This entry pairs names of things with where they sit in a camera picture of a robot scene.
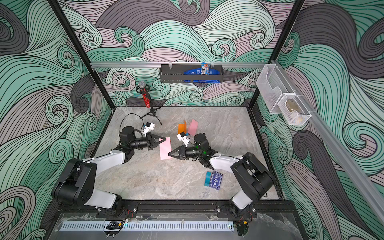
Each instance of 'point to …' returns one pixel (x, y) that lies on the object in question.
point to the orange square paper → (182, 128)
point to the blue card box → (216, 180)
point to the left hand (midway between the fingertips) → (164, 138)
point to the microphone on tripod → (143, 88)
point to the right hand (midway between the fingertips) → (169, 154)
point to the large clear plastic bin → (272, 84)
